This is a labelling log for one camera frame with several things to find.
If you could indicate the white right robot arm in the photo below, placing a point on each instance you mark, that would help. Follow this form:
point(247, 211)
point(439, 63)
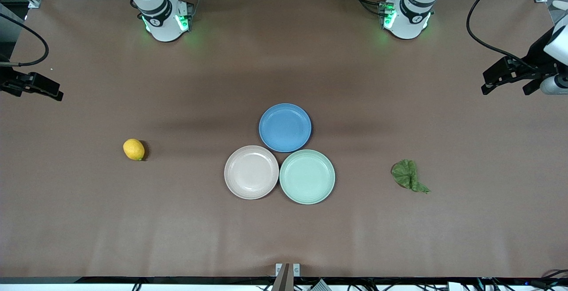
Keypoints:
point(162, 20)

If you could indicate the grey ribbed box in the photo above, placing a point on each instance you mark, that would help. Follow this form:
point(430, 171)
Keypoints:
point(320, 286)

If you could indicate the blue round plate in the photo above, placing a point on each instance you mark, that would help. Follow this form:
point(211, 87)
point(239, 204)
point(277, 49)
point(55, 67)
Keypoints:
point(285, 127)

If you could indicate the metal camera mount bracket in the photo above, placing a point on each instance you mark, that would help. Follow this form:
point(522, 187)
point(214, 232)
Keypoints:
point(284, 282)

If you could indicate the mint green round plate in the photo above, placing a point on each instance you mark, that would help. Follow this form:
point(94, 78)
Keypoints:
point(307, 176)

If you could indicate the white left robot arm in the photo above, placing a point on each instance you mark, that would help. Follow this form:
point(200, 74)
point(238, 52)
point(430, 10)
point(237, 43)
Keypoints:
point(406, 20)

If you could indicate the beige round plate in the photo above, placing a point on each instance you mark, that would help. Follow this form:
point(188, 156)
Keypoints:
point(251, 172)

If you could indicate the green lettuce leaf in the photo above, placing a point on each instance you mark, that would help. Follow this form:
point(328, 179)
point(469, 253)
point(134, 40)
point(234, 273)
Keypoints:
point(404, 173)

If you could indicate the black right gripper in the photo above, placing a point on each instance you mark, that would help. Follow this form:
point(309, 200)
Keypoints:
point(8, 80)

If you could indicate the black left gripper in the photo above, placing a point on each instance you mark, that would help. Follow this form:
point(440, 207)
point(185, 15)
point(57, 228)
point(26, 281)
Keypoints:
point(537, 60)

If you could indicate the yellow lemon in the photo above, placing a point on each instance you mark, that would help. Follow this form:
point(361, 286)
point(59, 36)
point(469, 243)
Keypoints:
point(133, 149)

